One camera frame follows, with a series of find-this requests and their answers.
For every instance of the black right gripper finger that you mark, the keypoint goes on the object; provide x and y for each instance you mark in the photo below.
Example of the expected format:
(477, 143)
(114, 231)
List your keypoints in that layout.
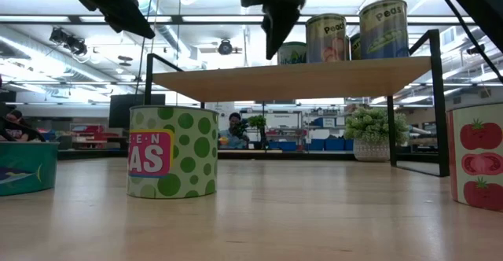
(281, 25)

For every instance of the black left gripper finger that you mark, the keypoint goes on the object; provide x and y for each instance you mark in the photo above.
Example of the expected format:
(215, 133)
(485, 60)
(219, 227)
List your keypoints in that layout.
(137, 25)

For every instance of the mixed vegetables can white label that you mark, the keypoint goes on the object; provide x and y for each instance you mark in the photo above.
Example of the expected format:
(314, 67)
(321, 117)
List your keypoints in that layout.
(292, 54)

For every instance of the peach can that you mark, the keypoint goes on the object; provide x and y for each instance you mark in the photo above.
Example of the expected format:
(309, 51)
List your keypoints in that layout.
(326, 37)

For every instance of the blue peas can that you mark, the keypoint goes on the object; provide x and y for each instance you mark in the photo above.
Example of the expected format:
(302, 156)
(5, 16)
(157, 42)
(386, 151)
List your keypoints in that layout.
(383, 29)

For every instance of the cream tomato can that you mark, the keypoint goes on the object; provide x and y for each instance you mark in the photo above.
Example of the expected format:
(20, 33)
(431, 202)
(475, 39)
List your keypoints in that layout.
(479, 155)

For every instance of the round ceiling fixture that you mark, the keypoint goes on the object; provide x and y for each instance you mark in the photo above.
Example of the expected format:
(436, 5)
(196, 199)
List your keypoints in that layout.
(125, 58)

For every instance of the black ceiling spotlight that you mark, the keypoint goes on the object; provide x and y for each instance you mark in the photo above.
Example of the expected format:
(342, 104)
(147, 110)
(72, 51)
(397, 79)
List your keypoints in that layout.
(72, 45)

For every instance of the black monitor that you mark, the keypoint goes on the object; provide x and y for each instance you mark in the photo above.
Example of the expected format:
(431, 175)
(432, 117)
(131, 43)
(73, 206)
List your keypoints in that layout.
(122, 111)

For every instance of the white sign board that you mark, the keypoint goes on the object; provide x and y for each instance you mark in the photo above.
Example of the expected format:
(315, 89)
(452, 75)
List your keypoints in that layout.
(283, 121)

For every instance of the small dark green plant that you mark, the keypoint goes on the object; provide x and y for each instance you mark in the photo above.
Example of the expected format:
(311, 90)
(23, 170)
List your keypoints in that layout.
(257, 121)

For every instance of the red workbench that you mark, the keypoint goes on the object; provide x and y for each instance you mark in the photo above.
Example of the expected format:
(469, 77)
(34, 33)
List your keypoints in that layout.
(94, 133)

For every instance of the person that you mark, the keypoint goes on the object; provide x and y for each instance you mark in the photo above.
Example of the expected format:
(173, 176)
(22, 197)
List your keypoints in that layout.
(235, 137)
(15, 133)

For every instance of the blue storage bin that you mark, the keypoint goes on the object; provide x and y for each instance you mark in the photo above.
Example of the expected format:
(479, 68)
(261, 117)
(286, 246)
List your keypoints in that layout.
(283, 146)
(316, 145)
(336, 145)

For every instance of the potted green plant white pot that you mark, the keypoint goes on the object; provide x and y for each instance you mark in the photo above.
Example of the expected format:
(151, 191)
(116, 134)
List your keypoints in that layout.
(365, 127)

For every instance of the green polka dot peas can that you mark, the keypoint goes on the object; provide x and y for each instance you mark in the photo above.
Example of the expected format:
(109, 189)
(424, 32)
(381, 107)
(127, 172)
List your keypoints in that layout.
(188, 155)

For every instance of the teal tuna can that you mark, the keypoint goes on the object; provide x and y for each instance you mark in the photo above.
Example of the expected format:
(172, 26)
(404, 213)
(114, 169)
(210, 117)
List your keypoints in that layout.
(27, 162)

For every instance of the wooden shelf black metal frame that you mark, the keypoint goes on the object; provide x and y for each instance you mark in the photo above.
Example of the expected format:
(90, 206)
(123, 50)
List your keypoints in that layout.
(294, 80)

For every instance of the round black hanging camera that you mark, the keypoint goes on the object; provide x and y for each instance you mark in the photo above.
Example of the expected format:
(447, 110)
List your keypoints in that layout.
(225, 47)

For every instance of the black ceiling rail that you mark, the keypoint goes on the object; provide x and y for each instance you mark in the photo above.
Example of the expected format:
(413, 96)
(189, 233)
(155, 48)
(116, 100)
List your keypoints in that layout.
(220, 24)

